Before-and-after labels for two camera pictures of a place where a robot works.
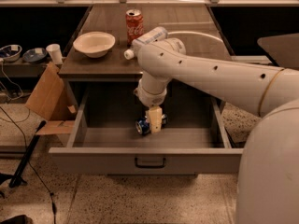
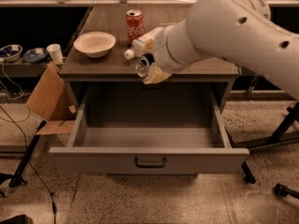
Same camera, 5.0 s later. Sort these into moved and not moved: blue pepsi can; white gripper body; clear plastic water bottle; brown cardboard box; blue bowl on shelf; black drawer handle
Moved: white gripper body; blue pepsi can
Not moved: clear plastic water bottle; black drawer handle; brown cardboard box; blue bowl on shelf
